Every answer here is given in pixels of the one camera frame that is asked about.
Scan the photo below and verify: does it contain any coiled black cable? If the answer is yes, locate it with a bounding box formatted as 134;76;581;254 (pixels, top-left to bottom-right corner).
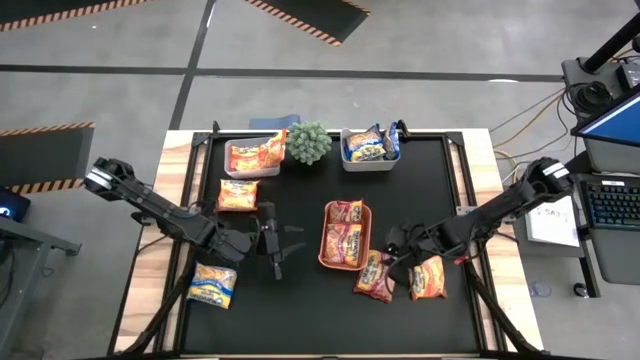
569;79;614;116

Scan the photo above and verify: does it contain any grey stand base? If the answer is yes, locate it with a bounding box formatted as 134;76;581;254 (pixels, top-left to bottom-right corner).
561;56;640;109

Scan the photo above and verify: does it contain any black stand pole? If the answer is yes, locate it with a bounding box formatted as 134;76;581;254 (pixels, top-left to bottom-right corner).
581;12;640;75

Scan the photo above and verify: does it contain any grey computer desk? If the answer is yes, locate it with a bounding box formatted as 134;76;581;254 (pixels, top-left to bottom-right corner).
579;134;640;287

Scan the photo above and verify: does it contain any white plastic bin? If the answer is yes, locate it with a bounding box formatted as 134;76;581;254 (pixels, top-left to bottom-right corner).
340;127;402;173

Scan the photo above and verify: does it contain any computer monitor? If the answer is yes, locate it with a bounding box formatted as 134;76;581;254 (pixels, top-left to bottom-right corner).
571;91;640;149

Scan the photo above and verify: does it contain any grey side desk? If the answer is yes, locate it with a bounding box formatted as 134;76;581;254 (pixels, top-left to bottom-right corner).
0;214;83;354

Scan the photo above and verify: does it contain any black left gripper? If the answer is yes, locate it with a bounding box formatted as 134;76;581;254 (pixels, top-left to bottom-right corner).
212;223;308;282

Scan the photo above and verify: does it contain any black backlit keyboard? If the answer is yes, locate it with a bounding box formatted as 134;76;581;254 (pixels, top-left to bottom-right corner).
574;173;640;230

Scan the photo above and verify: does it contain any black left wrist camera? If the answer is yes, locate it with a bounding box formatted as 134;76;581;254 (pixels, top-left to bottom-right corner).
256;201;279;225

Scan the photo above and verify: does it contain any black table mat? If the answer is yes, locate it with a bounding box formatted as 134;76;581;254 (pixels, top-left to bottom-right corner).
180;133;482;354

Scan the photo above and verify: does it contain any green artificial potted plant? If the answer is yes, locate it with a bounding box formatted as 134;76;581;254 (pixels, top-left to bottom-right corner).
285;119;334;166

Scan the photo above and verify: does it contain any orange plastic bin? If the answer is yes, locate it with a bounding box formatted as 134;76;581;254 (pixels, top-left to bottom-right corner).
317;200;374;272

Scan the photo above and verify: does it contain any red Maruchan ramen pack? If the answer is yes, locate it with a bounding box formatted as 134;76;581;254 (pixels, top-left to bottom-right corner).
353;249;397;305
322;222;365;268
326;199;365;225

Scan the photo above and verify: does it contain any clear plastic bin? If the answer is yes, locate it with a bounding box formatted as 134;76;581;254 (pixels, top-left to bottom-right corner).
223;136;283;180

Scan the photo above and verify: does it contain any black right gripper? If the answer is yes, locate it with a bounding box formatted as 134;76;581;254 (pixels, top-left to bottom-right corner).
383;221;454;288

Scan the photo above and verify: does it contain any black device with blue light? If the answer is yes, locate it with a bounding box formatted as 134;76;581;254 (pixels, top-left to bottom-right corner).
0;188;32;224

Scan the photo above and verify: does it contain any white paper sheet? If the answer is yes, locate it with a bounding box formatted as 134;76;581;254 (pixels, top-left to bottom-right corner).
524;194;581;249

